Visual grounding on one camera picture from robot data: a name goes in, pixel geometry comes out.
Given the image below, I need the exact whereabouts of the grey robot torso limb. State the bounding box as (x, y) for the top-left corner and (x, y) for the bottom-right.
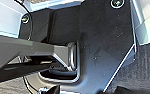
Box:
(0, 35), (80, 85)

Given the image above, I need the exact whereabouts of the silver base screw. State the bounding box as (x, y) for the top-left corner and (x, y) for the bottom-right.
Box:
(110, 0), (125, 9)
(21, 15), (30, 24)

